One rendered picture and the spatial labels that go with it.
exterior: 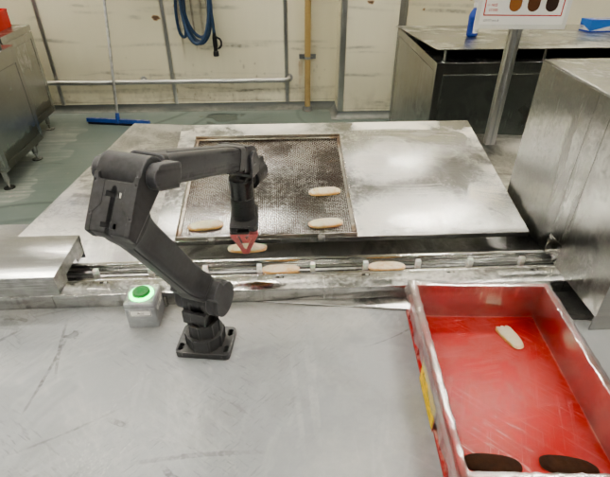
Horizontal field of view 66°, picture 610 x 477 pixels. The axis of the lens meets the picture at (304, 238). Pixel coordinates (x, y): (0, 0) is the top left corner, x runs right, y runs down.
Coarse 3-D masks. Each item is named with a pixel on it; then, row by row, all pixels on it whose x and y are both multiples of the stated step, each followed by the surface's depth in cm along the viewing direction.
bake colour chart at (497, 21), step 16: (480, 0) 167; (496, 0) 166; (512, 0) 166; (528, 0) 166; (544, 0) 166; (560, 0) 166; (480, 16) 169; (496, 16) 169; (512, 16) 169; (528, 16) 169; (544, 16) 169; (560, 16) 168
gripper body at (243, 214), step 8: (232, 200) 110; (232, 208) 111; (240, 208) 110; (248, 208) 110; (256, 208) 117; (232, 216) 113; (240, 216) 111; (248, 216) 111; (256, 216) 114; (232, 224) 111; (240, 224) 111; (248, 224) 111; (256, 224) 111
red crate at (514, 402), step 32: (448, 320) 112; (480, 320) 112; (512, 320) 112; (416, 352) 103; (448, 352) 104; (480, 352) 104; (512, 352) 104; (544, 352) 104; (448, 384) 97; (480, 384) 97; (512, 384) 97; (544, 384) 97; (480, 416) 91; (512, 416) 91; (544, 416) 91; (576, 416) 91; (480, 448) 86; (512, 448) 86; (544, 448) 86; (576, 448) 86
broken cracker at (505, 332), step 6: (498, 330) 109; (504, 330) 108; (510, 330) 108; (504, 336) 107; (510, 336) 107; (516, 336) 107; (510, 342) 106; (516, 342) 106; (522, 342) 106; (516, 348) 105
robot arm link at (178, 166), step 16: (224, 144) 100; (240, 144) 104; (96, 160) 69; (176, 160) 76; (192, 160) 81; (208, 160) 87; (224, 160) 93; (240, 160) 99; (160, 176) 67; (176, 176) 72; (192, 176) 82; (208, 176) 88
